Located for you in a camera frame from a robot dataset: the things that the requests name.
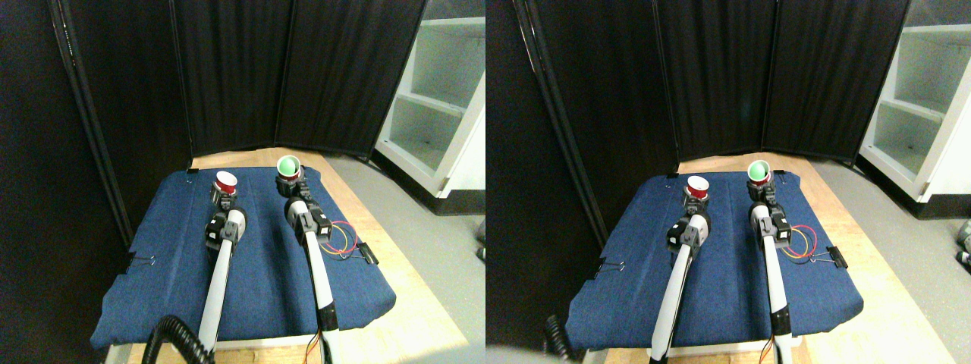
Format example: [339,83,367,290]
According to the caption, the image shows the black ribbed hose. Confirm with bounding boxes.
[544,315,579,362]
[142,315,218,364]

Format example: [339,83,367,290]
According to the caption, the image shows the white shelf unit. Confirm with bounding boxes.
[859,24,971,221]
[373,17,486,200]

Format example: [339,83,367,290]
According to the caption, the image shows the dark blue cloth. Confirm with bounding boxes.
[90,165,397,351]
[560,170,866,352]

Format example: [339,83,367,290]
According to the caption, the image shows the black curtain stand pole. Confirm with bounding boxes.
[654,0,680,162]
[513,0,609,246]
[170,0,196,158]
[272,0,297,150]
[50,0,134,248]

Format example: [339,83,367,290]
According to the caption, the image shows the red wire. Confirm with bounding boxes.
[328,221,360,259]
[789,226,819,263]

